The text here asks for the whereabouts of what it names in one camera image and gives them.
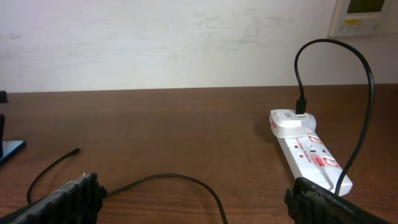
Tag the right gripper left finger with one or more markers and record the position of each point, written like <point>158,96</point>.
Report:
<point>77,202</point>

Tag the white wall thermostat panel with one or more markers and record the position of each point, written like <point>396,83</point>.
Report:
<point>353,18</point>

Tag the blue Galaxy smartphone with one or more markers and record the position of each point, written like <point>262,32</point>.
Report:
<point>10,149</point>

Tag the white USB charger plug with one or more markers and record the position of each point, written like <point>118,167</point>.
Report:
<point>285,124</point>

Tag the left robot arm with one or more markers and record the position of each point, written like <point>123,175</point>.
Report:
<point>3,99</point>

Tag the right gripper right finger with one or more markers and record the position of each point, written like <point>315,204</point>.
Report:
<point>309,203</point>

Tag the white power strip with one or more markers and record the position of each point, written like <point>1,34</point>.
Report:
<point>308,157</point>

